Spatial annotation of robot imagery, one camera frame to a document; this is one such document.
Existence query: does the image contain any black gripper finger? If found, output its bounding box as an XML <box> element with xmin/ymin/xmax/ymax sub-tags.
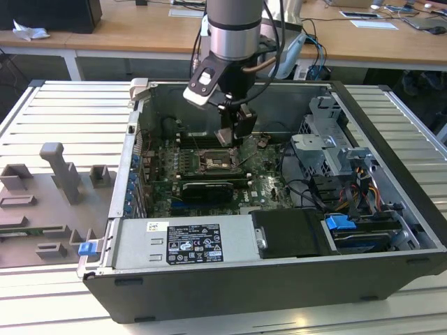
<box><xmin>233</xmin><ymin>105</ymin><xmax>258</xmax><ymax>140</ymax></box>
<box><xmin>219</xmin><ymin>103</ymin><xmax>234</xmax><ymax>133</ymax></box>

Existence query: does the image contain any black RAM slot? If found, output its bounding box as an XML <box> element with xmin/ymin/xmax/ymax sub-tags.
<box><xmin>179</xmin><ymin>139</ymin><xmax>221</xmax><ymax>148</ymax></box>
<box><xmin>180</xmin><ymin>170</ymin><xmax>253</xmax><ymax>179</ymax></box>
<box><xmin>153</xmin><ymin>176</ymin><xmax>253</xmax><ymax>184</ymax></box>
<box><xmin>179</xmin><ymin>133</ymin><xmax>219</xmax><ymax>142</ymax></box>

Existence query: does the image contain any CPU socket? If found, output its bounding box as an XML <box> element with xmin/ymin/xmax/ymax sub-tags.
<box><xmin>198</xmin><ymin>148</ymin><xmax>242</xmax><ymax>174</ymax></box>

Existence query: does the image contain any pale blue teach pendant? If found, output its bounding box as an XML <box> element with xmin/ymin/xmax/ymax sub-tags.
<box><xmin>268</xmin><ymin>33</ymin><xmax>309</xmax><ymax>80</ymax></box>

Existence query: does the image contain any green motherboard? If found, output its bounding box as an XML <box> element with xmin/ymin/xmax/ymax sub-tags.
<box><xmin>141</xmin><ymin>132</ymin><xmax>308</xmax><ymax>216</ymax></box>

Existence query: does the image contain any grey metal drive cage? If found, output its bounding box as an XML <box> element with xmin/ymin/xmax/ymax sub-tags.
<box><xmin>290</xmin><ymin>94</ymin><xmax>381</xmax><ymax>177</ymax></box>

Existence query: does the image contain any black graphics card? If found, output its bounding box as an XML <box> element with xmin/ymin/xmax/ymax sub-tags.
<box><xmin>181</xmin><ymin>180</ymin><xmax>234</xmax><ymax>204</ymax></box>

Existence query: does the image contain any grey case latch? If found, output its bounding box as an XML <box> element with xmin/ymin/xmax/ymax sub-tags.
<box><xmin>129</xmin><ymin>77</ymin><xmax>152</xmax><ymax>103</ymax></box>

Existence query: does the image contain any wooden desk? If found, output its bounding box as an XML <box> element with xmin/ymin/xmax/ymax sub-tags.
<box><xmin>0</xmin><ymin>0</ymin><xmax>447</xmax><ymax>73</ymax></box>

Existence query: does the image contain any black plastic shroud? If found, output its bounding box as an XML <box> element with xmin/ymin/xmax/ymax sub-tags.
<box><xmin>251</xmin><ymin>209</ymin><xmax>332</xmax><ymax>260</ymax></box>

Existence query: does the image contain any hard disk in blue carrier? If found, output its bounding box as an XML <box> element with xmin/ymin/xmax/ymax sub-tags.
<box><xmin>323</xmin><ymin>214</ymin><xmax>402</xmax><ymax>255</ymax></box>

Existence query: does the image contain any white paper sheet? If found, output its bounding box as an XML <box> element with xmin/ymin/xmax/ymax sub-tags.
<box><xmin>350</xmin><ymin>19</ymin><xmax>399</xmax><ymax>31</ymax></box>

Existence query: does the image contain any grey power supply unit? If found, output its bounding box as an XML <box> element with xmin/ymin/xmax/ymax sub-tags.
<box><xmin>112</xmin><ymin>214</ymin><xmax>261</xmax><ymax>270</ymax></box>

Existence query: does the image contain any black open PC case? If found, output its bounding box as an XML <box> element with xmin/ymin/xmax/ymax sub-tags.
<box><xmin>82</xmin><ymin>77</ymin><xmax>447</xmax><ymax>324</ymax></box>

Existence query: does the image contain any dark blue bag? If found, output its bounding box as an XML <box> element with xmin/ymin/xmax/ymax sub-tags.
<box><xmin>401</xmin><ymin>69</ymin><xmax>441</xmax><ymax>96</ymax></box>

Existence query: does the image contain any blue case latch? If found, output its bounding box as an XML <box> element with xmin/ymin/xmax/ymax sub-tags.
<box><xmin>78</xmin><ymin>241</ymin><xmax>96</xmax><ymax>258</ymax></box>

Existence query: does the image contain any grey laptop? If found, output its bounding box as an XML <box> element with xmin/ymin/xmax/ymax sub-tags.
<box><xmin>404</xmin><ymin>15</ymin><xmax>447</xmax><ymax>33</ymax></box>

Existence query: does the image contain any black box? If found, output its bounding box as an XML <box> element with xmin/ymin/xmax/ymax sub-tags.
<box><xmin>0</xmin><ymin>0</ymin><xmax>103</xmax><ymax>34</ymax></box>

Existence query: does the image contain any grey parts rack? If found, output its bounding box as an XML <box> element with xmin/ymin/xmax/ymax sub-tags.
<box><xmin>0</xmin><ymin>142</ymin><xmax>118</xmax><ymax>269</ymax></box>

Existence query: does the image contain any crumpled white paper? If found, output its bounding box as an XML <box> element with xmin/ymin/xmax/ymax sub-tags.
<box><xmin>12</xmin><ymin>19</ymin><xmax>50</xmax><ymax>41</ymax></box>

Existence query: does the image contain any green RAM stick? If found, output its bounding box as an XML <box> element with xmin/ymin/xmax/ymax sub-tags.
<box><xmin>0</xmin><ymin>227</ymin><xmax>67</xmax><ymax>237</ymax></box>

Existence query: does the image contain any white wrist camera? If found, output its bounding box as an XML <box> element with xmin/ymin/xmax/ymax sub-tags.
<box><xmin>182</xmin><ymin>66</ymin><xmax>220</xmax><ymax>107</ymax></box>

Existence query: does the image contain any blue cable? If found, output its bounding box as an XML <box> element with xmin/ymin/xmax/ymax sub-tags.
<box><xmin>303</xmin><ymin>33</ymin><xmax>329</xmax><ymax>70</ymax></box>

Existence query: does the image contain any grey desk cable lid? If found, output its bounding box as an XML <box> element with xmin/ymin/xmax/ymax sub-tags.
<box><xmin>168</xmin><ymin>8</ymin><xmax>207</xmax><ymax>18</ymax></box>
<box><xmin>340</xmin><ymin>10</ymin><xmax>381</xmax><ymax>19</ymax></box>

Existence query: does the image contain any black internal cable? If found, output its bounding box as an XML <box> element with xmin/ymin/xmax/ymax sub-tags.
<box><xmin>279</xmin><ymin>141</ymin><xmax>331</xmax><ymax>214</ymax></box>

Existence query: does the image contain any silver shroud handle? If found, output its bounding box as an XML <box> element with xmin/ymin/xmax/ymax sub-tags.
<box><xmin>254</xmin><ymin>226</ymin><xmax>268</xmax><ymax>250</ymax></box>

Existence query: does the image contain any coloured wire bundle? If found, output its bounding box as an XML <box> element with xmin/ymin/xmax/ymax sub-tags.
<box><xmin>352</xmin><ymin>166</ymin><xmax>382</xmax><ymax>210</ymax></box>

